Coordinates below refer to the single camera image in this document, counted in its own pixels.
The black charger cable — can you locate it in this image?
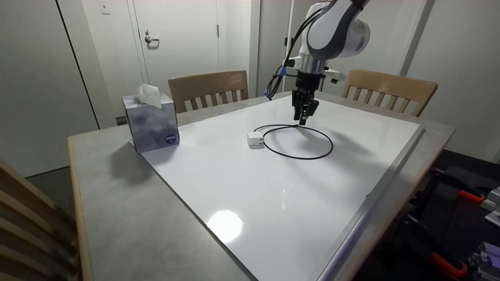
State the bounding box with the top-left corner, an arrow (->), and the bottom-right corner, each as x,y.
254,121 -> 337,162

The white charger adapter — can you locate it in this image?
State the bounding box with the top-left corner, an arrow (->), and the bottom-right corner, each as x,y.
246,129 -> 266,149

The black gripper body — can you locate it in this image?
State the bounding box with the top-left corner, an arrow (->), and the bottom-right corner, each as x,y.
293,68 -> 321,104

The black clamp orange handle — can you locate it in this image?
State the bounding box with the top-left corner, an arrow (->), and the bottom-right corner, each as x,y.
405,212 -> 473,281
432,170 -> 490,206

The aluminium profile rail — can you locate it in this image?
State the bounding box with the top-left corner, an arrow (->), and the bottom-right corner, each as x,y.
468,240 -> 500,281

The light wooden slat-back chair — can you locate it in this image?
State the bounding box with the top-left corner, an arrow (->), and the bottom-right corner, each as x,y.
0,157 -> 84,281
166,68 -> 251,115
340,67 -> 441,118

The large white board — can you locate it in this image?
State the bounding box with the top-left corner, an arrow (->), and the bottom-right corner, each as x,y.
140,90 -> 427,281

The silver metal bracket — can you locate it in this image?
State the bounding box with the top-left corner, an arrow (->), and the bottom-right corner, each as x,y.
482,185 -> 500,226

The silver door lever handle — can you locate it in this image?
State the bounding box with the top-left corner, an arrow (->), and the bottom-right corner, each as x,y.
143,29 -> 163,51

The white door with lever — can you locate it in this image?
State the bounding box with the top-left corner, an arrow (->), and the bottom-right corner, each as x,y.
129,0 -> 223,99

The purple tissue box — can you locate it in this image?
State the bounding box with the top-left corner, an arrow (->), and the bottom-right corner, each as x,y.
121,81 -> 184,156

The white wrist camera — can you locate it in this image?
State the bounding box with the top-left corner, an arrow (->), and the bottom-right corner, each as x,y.
324,67 -> 348,84

